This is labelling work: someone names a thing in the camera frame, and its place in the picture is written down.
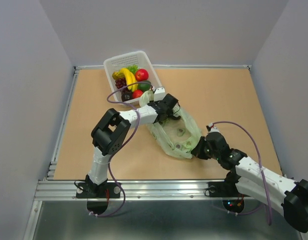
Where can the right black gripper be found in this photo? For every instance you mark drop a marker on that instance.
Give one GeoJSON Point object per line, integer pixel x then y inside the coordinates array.
{"type": "Point", "coordinates": [197, 150]}

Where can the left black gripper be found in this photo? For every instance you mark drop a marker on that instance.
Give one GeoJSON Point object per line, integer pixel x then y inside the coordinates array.
{"type": "Point", "coordinates": [169, 114]}

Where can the green grape bunch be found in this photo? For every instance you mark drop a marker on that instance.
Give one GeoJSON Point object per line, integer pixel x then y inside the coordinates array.
{"type": "Point", "coordinates": [133, 68]}

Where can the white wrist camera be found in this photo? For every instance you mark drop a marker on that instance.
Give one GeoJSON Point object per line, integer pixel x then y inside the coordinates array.
{"type": "Point", "coordinates": [211, 128]}
{"type": "Point", "coordinates": [159, 94]}

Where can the aluminium mounting rail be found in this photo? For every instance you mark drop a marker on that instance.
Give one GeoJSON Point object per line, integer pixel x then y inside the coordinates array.
{"type": "Point", "coordinates": [153, 190]}

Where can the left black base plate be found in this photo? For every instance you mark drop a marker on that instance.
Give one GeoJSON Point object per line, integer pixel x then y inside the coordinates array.
{"type": "Point", "coordinates": [108, 190]}

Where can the red strawberry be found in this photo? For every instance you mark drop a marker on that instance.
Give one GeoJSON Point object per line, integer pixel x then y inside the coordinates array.
{"type": "Point", "coordinates": [137, 93]}

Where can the light green plastic bag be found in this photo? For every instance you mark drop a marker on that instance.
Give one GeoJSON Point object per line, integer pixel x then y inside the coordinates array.
{"type": "Point", "coordinates": [177, 137]}

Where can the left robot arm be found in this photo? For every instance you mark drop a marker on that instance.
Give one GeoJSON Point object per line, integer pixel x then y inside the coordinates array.
{"type": "Point", "coordinates": [108, 136]}

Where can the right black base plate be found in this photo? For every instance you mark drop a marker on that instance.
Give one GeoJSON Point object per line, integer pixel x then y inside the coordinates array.
{"type": "Point", "coordinates": [221, 189]}

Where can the white perforated plastic basket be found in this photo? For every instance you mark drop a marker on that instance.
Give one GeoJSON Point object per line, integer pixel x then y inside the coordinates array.
{"type": "Point", "coordinates": [140, 58]}

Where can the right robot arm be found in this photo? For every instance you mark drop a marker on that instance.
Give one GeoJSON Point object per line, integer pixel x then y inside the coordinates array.
{"type": "Point", "coordinates": [286, 196]}

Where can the dark red grape bunch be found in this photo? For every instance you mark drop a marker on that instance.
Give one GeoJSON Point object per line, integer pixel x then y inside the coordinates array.
{"type": "Point", "coordinates": [120, 83]}

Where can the red apple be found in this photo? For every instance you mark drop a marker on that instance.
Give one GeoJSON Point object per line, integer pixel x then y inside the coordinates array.
{"type": "Point", "coordinates": [141, 75]}

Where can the small yellow-brown fruit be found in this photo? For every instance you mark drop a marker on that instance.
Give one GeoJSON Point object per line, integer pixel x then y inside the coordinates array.
{"type": "Point", "coordinates": [116, 75]}

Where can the yellow banana bunch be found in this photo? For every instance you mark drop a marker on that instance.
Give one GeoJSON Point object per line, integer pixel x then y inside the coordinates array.
{"type": "Point", "coordinates": [130, 79]}

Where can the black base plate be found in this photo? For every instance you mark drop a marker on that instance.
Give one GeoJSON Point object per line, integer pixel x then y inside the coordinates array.
{"type": "Point", "coordinates": [221, 189]}
{"type": "Point", "coordinates": [108, 190]}

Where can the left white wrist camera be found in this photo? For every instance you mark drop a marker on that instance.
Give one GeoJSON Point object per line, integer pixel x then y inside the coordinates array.
{"type": "Point", "coordinates": [159, 94]}

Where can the green avocado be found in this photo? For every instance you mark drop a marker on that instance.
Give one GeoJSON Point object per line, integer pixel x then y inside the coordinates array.
{"type": "Point", "coordinates": [144, 85]}

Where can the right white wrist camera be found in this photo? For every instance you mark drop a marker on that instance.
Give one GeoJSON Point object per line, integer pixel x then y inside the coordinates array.
{"type": "Point", "coordinates": [211, 128]}

